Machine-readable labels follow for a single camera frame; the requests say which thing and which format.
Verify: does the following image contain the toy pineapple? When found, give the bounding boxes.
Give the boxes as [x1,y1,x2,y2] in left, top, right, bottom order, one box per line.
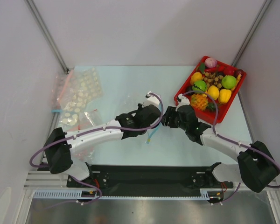
[190,94,217,112]

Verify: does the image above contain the green toy watermelon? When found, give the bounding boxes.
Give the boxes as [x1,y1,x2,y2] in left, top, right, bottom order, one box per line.
[192,80,207,92]

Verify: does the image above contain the clear blue-zipper bag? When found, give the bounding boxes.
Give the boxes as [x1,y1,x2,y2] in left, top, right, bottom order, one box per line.
[115,92,161,129]

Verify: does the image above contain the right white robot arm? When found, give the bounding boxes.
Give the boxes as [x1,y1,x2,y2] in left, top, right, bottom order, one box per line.
[162,105,280,193]

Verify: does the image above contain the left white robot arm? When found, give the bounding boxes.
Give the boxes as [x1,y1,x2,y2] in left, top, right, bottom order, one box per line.
[45,105,161,187]

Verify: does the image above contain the dotted zip bag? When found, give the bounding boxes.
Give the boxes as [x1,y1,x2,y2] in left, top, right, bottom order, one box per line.
[58,67,103,131]

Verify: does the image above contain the pink zipper bag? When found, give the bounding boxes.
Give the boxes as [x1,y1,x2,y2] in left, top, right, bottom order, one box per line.
[50,70,74,112]

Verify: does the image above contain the dark purple toy plum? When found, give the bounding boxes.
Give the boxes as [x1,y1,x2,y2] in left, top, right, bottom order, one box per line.
[185,86,192,92]

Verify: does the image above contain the yellow toy lemon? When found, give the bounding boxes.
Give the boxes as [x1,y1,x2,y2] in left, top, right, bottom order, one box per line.
[207,85,219,100]

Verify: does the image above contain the yellow toy potato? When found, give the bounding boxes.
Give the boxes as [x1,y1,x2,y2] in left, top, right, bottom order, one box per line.
[190,72,203,85]

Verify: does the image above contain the yellow toy bell pepper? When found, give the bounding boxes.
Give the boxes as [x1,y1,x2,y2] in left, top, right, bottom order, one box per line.
[218,89,232,104]

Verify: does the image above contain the brown toy nut cluster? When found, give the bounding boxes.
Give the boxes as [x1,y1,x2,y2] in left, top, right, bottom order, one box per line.
[203,72,224,89]

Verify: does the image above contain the red plastic tray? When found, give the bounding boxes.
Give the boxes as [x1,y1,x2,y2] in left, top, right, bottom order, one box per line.
[174,56,246,124]

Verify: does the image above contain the red toy chili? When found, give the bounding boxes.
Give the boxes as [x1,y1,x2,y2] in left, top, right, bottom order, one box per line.
[204,67,217,73]

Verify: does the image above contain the green toy apple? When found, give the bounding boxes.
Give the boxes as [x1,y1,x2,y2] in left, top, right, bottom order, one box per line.
[221,75,237,89]

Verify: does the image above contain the pink toy onion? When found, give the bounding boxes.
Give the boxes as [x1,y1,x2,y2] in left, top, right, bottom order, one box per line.
[204,57,217,68]

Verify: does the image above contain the dark red toy cherry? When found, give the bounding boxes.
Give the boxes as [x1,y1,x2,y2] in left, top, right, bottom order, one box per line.
[234,69,244,79]

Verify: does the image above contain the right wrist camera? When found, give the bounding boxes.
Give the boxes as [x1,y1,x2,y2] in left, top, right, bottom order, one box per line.
[175,94,190,112]

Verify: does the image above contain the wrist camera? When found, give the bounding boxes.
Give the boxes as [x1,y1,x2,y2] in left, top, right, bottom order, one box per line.
[175,94,190,112]
[141,91,161,108]

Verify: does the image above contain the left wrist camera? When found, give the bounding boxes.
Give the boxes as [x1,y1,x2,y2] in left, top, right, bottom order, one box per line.
[141,91,161,108]

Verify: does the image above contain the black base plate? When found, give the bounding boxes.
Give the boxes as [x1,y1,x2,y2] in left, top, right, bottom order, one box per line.
[37,164,234,198]

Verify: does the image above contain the white cable duct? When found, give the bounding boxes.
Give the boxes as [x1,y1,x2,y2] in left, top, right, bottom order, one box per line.
[33,189,223,200]

